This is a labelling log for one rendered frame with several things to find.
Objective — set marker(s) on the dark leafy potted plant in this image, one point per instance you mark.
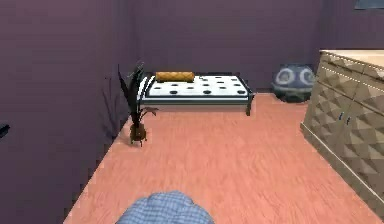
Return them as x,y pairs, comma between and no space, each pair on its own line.
136,110

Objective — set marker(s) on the white bed with black dots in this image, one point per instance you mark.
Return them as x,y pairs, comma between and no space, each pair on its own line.
200,89

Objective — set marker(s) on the orange bolster pillow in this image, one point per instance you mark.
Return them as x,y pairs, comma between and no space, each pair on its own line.
174,76

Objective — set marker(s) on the blue checked cushion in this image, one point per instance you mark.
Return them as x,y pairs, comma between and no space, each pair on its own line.
165,209

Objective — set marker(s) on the beige faceted cupboard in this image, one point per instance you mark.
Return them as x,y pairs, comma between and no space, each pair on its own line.
350,113

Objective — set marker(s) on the blue framed wall picture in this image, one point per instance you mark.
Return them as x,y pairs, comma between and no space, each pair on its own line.
368,3

